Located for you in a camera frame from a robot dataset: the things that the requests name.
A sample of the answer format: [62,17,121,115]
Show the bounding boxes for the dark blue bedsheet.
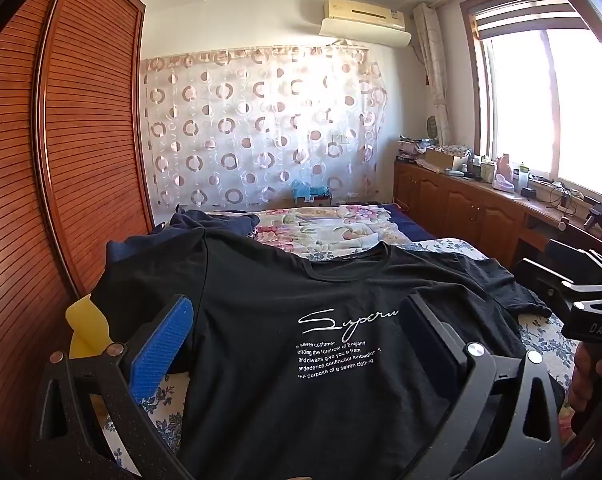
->
[381,202,436,241]

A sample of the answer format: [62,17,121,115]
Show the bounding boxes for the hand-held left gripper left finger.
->
[31,294,196,480]

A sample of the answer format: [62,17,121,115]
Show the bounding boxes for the wooden cabinet counter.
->
[393,157,602,271]

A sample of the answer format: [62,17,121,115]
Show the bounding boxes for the yellow plush toy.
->
[65,296,114,358]

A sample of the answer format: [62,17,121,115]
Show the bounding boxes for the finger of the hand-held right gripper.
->
[546,239,602,286]
[516,259,602,302]

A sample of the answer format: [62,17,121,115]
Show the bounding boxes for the blue plastic bag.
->
[291,182,332,201]

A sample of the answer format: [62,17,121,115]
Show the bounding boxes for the wooden framed window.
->
[461,0,602,206]

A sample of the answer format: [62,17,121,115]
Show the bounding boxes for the stack of papers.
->
[398,135,432,161]

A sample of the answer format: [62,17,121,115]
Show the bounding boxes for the navy blue folded garment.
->
[106,205,262,266]

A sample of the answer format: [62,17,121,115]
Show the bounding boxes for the blue floral bed cover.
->
[101,237,582,466]

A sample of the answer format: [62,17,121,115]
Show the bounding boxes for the sheer circle-patterned curtain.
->
[140,45,388,211]

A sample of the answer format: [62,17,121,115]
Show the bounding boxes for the white air conditioner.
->
[323,0,406,33]

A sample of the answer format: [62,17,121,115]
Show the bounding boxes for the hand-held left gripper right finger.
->
[396,294,564,480]

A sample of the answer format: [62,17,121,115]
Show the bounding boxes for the black cables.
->
[548,185,586,208]

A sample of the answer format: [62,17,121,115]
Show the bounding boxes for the cardboard box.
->
[423,146,474,171]

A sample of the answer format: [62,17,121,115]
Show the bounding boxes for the white window curtain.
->
[412,2,454,148]

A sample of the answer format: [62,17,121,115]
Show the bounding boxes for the black printed t-shirt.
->
[88,227,554,480]

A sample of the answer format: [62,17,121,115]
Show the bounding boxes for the person's right hand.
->
[570,344,602,428]

